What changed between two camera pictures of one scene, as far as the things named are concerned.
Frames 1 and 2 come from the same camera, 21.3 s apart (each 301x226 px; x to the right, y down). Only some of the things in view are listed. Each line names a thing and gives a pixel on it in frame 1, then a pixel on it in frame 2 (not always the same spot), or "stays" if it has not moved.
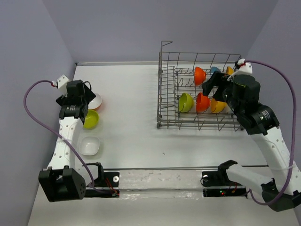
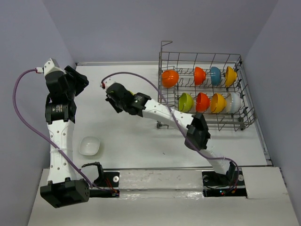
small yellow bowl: [217, 107] stays
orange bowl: [202, 102] stays
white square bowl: [89, 146] stays
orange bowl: [199, 76] stays
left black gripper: [89, 95] to [81, 78]
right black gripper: [218, 78] to [111, 101]
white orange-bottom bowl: [96, 102] to [170, 78]
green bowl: [186, 102] stays
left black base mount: [105, 179] stays
